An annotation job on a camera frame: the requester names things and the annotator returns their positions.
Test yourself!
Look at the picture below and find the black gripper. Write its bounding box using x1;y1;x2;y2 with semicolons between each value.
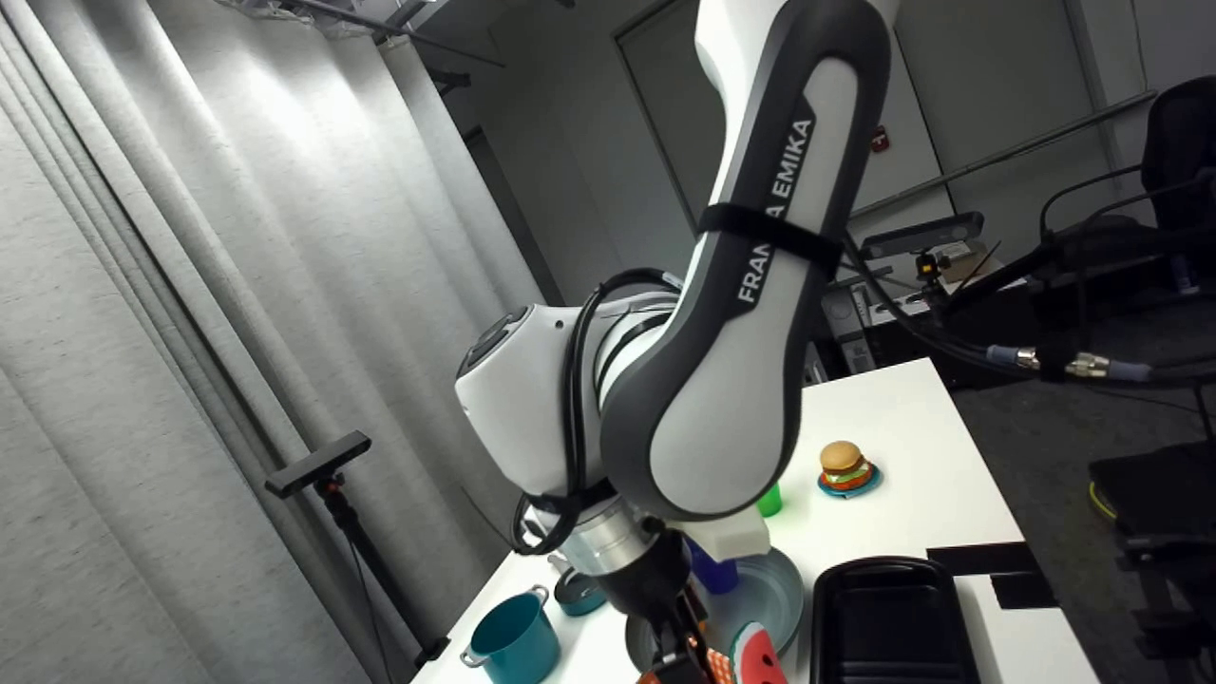
595;541;720;684

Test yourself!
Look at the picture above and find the toy watermelon slice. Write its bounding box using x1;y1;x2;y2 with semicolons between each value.
728;626;789;684

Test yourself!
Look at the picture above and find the grey round plate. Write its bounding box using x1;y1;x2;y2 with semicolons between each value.
625;547;811;671

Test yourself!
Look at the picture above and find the teal toy pot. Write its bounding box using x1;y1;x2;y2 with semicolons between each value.
456;585;568;684

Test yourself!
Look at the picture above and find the black rectangular tray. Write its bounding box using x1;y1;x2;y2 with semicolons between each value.
811;556;979;684

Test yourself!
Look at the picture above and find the toy burger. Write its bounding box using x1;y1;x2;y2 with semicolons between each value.
818;436;880;495

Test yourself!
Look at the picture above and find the black tripod stand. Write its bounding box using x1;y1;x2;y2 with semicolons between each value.
261;428;456;668

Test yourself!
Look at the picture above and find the black metal cart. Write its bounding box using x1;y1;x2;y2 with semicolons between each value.
1086;434;1216;684

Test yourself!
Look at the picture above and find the white backdrop curtain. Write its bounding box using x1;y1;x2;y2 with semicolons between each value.
0;0;612;684

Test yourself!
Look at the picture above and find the black office chair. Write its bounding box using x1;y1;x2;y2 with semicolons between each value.
1039;71;1216;308

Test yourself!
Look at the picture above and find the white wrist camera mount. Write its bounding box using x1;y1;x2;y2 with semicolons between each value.
688;509;774;564

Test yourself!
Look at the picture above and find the cable with metal connector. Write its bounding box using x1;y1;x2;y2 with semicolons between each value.
811;231;1216;390

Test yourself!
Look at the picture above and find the grey bar-shaped camera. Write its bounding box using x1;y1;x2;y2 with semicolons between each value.
859;209;988;261

